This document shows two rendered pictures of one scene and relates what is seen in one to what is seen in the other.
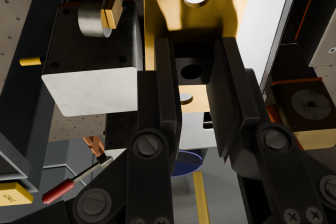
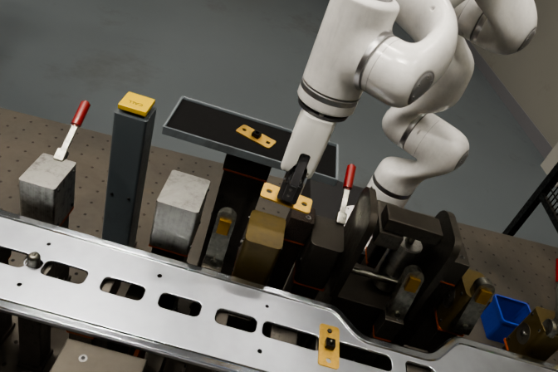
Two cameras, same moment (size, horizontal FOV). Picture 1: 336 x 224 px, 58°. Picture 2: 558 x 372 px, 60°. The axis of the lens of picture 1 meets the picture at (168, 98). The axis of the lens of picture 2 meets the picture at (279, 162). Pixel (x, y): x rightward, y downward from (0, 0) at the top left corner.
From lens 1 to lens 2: 75 cm
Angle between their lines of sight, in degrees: 74
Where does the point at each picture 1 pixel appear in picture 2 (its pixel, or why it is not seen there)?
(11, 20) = not seen: hidden behind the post
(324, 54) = (80, 351)
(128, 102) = (168, 198)
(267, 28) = (121, 323)
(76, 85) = (196, 187)
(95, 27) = (229, 212)
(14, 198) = (133, 104)
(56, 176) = not seen: outside the picture
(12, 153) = (185, 137)
